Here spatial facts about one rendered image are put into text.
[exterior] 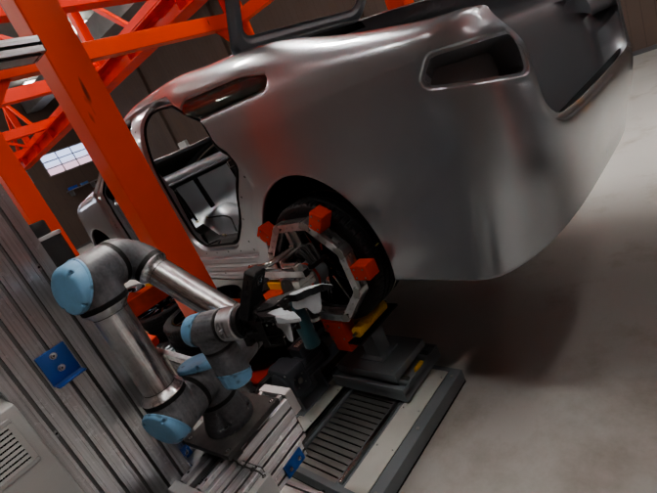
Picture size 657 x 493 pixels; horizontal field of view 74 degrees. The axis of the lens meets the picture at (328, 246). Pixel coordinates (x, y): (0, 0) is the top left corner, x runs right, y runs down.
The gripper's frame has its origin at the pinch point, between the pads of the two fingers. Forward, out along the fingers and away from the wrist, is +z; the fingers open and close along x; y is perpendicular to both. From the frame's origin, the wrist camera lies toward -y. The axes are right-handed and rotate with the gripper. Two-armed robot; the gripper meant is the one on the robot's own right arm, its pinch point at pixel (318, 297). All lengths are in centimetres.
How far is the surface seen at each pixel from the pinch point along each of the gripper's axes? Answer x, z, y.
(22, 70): -172, -284, -164
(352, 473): -71, -59, 108
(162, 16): -388, -307, -245
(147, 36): -276, -246, -184
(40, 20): -66, -118, -113
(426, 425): -96, -29, 104
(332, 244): -95, -42, 11
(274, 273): -85, -70, 15
